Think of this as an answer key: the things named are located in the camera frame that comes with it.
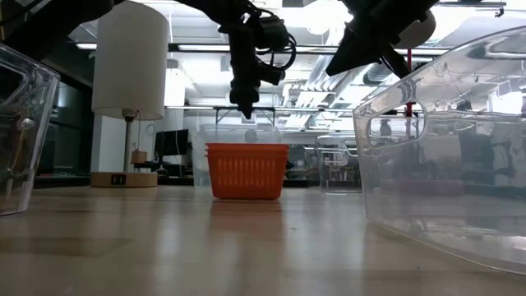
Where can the orange plastic basket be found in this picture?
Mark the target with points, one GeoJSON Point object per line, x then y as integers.
{"type": "Point", "coordinates": [246, 177]}
{"type": "Point", "coordinates": [246, 151]}

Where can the red desk lamp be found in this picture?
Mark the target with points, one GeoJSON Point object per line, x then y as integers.
{"type": "Point", "coordinates": [419, 30]}

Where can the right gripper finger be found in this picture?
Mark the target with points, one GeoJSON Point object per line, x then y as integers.
{"type": "Point", "coordinates": [357, 51]}

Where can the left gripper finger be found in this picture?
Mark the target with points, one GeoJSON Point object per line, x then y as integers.
{"type": "Point", "coordinates": [245, 94]}

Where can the black computer monitor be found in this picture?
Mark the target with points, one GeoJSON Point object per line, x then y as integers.
{"type": "Point", "coordinates": [172, 144]}

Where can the white cylinder shade table lamp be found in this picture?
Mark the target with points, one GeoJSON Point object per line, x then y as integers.
{"type": "Point", "coordinates": [131, 61]}

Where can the small cardboard box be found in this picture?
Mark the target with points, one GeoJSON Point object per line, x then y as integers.
{"type": "Point", "coordinates": [139, 157]}

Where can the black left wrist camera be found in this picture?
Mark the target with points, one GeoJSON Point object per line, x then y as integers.
{"type": "Point", "coordinates": [271, 73]}

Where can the black metal table frame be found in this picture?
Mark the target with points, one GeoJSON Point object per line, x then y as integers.
{"type": "Point", "coordinates": [267, 108]}

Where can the large clear plastic bin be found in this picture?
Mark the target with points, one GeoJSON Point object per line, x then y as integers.
{"type": "Point", "coordinates": [37, 123]}
{"type": "Point", "coordinates": [337, 164]}

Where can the black aluminium frame rail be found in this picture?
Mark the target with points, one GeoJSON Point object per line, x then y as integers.
{"type": "Point", "coordinates": [176, 181]}

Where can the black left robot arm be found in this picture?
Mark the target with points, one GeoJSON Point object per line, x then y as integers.
{"type": "Point", "coordinates": [41, 24]}

